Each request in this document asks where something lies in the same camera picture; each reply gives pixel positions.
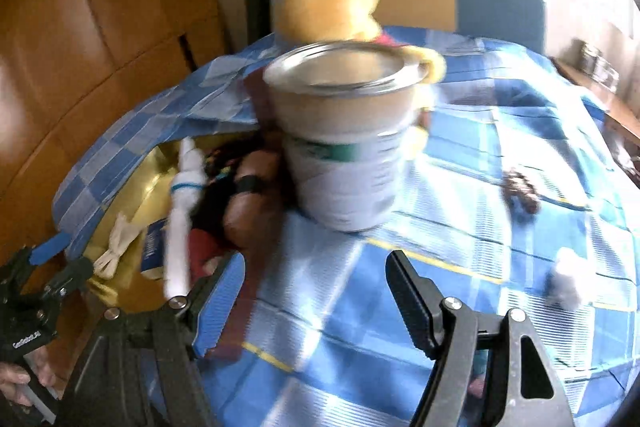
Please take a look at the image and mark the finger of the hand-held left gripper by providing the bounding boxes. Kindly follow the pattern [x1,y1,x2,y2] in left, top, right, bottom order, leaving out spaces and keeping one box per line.
[30,257,96,308]
[0,233,72,288]

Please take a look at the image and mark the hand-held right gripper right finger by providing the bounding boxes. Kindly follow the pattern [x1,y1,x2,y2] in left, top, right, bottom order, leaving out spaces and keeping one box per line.
[385,249,576,427]

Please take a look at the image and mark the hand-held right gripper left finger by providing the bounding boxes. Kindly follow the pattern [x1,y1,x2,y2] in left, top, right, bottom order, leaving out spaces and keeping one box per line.
[60,252,247,427]

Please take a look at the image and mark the white rabbit plush toy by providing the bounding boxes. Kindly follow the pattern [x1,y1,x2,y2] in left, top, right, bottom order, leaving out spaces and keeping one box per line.
[164,137,207,299]

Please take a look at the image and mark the person's left hand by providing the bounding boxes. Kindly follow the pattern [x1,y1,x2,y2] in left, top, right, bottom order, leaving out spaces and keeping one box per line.
[0,349,57,408]

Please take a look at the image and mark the white tied cloth bow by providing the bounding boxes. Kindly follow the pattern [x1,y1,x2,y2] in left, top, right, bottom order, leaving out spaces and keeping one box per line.
[93,213,136,279]

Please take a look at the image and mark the blue checkered bed sheet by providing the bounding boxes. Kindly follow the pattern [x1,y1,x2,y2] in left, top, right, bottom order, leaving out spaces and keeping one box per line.
[52,24,640,427]

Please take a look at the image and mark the yellow tray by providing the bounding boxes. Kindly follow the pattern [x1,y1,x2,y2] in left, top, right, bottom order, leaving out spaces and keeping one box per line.
[82,142,201,308]

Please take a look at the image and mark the brown doll with black hair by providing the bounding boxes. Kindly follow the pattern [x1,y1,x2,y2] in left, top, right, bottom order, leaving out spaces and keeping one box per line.
[192,142,286,253]

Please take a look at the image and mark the open metal tin can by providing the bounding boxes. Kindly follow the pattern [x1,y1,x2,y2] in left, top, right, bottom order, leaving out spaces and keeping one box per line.
[262,41,432,233]

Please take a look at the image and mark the brown braided toy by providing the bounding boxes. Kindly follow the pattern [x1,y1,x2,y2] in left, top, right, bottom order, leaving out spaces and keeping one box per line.
[502,169,541,214]

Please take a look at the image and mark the white fluffy toy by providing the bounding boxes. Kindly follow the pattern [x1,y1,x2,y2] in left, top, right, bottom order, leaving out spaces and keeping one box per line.
[545,247,586,308]

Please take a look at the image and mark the wooden wardrobe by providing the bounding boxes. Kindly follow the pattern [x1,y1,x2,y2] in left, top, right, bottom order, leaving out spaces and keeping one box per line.
[0,0,233,228]

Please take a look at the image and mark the wooden desk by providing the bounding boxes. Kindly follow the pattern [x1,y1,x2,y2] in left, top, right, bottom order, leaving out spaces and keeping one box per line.
[555,57,640,178]

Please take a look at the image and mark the clear containers on desk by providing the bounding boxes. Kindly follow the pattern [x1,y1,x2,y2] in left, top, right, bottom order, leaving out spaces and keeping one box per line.
[575,39,621,90]

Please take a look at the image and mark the yellow giraffe plush toy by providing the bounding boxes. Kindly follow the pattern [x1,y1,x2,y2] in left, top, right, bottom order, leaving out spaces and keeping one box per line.
[277,0,447,158]

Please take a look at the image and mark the blue and tan headboard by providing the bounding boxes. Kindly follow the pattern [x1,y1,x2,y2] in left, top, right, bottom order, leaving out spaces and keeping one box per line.
[269,0,546,55]

